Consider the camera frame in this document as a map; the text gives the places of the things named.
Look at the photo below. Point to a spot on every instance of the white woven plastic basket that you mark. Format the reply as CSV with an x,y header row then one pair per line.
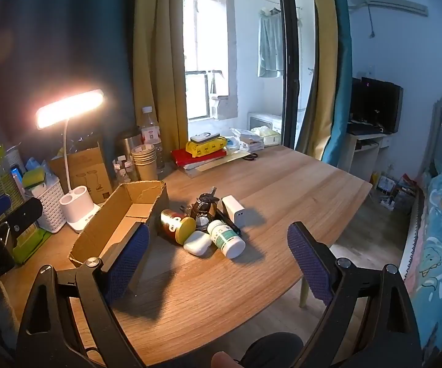
x,y
50,207

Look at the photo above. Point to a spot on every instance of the white desk lamp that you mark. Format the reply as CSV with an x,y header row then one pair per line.
x,y
77,207

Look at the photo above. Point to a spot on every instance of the teal curtain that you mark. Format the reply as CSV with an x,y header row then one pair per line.
x,y
341,103

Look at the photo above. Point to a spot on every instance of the white storage box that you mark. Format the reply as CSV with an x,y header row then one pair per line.
x,y
267,120

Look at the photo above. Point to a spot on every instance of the black car key with keys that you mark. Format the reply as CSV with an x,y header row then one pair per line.
x,y
209,193

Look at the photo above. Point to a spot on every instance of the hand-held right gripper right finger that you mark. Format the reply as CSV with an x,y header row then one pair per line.
x,y
309,264

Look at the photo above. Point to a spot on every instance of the white packets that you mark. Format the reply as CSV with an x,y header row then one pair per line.
x,y
247,140

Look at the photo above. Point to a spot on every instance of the black scissors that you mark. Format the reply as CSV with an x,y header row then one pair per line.
x,y
250,156

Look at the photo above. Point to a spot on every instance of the brown cardboard lamp box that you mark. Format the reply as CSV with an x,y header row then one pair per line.
x,y
90,176

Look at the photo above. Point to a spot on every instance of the white flat device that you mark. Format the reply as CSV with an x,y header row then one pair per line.
x,y
203,137

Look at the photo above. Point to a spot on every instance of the white pill bottle green label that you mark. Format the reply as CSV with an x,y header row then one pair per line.
x,y
226,237

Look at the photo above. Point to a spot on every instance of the flat paper folder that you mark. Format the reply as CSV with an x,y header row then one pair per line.
x,y
224,163

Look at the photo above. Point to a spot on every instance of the white charger block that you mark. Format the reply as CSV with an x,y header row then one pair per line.
x,y
236,209

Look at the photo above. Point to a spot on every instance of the white television stand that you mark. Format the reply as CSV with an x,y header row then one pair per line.
x,y
359,153

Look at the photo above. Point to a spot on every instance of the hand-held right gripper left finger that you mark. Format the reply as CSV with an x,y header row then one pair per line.
x,y
127,264

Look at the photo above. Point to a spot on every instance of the steel thermos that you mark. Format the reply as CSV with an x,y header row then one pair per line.
x,y
127,142

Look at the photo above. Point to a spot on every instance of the green bag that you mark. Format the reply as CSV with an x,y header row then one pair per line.
x,y
29,241

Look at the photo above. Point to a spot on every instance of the clear water bottle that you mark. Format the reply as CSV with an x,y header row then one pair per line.
x,y
150,122

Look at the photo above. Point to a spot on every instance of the patterned glass jar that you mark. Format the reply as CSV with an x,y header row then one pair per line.
x,y
123,172

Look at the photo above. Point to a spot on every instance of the white earbuds case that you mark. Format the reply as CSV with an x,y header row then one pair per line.
x,y
198,242

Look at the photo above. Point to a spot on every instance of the person's right hand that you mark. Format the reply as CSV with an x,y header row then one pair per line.
x,y
222,361

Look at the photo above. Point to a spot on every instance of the black door frame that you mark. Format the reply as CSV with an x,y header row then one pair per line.
x,y
293,46

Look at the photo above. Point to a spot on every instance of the hanging grey towel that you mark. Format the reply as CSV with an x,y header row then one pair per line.
x,y
270,46

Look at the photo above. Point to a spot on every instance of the red can with yellow lid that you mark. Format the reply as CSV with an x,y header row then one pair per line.
x,y
171,222

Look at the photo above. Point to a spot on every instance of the black small device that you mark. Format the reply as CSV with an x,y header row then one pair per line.
x,y
231,225

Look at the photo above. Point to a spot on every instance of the stack of paper cups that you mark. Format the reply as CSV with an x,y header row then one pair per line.
x,y
144,165

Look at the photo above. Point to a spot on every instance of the person's dark pants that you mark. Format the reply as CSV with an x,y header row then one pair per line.
x,y
270,349

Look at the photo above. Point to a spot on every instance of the blue printed blanket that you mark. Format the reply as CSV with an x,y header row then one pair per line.
x,y
441,237

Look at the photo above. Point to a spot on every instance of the black television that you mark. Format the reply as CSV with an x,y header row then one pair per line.
x,y
376,103

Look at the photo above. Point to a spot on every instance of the white air conditioner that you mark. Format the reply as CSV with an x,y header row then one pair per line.
x,y
389,2

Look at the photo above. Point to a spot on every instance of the dark blue curtain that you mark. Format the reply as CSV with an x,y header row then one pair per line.
x,y
52,46

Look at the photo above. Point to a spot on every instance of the yellow curtain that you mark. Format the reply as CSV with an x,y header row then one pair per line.
x,y
155,65
326,65

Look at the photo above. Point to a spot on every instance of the yellow green sponge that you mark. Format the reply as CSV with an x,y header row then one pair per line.
x,y
35,176

